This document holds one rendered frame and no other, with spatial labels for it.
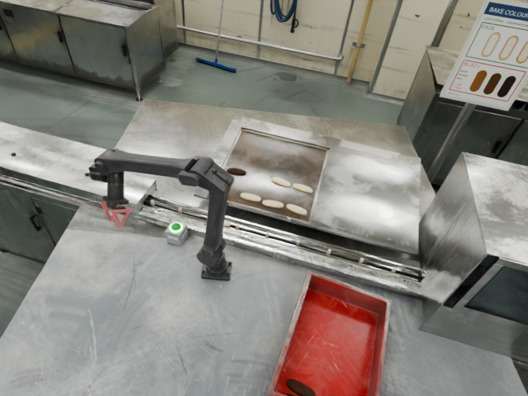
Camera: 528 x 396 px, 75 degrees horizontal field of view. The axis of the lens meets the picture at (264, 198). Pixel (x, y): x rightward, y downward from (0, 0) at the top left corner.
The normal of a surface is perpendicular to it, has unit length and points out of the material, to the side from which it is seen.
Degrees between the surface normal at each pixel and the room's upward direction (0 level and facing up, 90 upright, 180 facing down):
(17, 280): 0
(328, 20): 90
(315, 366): 0
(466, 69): 90
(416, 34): 90
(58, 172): 0
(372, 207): 10
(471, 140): 90
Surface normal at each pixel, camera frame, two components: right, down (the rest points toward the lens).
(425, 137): -0.27, 0.65
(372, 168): 0.04, -0.59
